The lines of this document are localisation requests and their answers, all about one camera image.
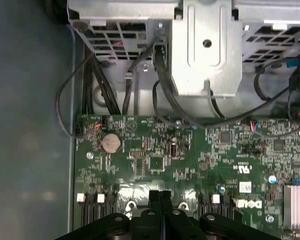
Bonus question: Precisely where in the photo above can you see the black wire red strands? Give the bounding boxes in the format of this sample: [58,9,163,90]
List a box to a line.
[55,52,106,138]

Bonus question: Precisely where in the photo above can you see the long black wire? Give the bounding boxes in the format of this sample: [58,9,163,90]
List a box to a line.
[152,41,300,130]

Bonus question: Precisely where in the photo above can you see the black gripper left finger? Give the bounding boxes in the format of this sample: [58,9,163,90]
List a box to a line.
[54,189,162,240]

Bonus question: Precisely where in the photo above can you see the silver coin battery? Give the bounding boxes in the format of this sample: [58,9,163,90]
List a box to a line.
[101,133,122,154]

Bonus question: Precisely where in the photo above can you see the metal internal USB port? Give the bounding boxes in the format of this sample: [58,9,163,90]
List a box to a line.
[169,141,179,159]

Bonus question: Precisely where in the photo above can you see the white board sticker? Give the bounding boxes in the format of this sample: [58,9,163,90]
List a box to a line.
[239,182,253,194]

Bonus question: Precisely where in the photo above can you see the black cable with clip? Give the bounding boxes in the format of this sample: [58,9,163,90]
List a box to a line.
[122,42,157,116]

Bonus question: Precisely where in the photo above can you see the green motherboard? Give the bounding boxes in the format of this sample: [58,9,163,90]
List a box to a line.
[74,114,300,240]

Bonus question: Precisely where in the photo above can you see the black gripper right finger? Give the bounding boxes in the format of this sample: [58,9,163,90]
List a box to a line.
[160,190,281,240]

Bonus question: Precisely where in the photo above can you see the metal disk bay cage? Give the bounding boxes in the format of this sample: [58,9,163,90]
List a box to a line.
[67,0,300,98]

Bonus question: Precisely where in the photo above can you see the RAM slot black clips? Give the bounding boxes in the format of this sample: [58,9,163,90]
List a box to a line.
[106,193,117,216]
[200,193,212,216]
[221,194,233,220]

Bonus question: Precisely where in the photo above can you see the RAM slot white clips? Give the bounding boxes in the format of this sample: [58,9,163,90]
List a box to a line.
[76,192,88,232]
[96,193,107,221]
[211,194,222,217]

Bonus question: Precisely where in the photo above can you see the black open PC case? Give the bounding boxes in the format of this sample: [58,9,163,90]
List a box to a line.
[0,0,300,240]

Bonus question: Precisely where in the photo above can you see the CPU socket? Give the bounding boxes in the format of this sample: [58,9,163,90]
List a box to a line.
[124,199,194,221]

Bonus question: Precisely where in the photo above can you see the silver chipset heatsink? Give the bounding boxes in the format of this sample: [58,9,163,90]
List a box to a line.
[282,184,300,231]

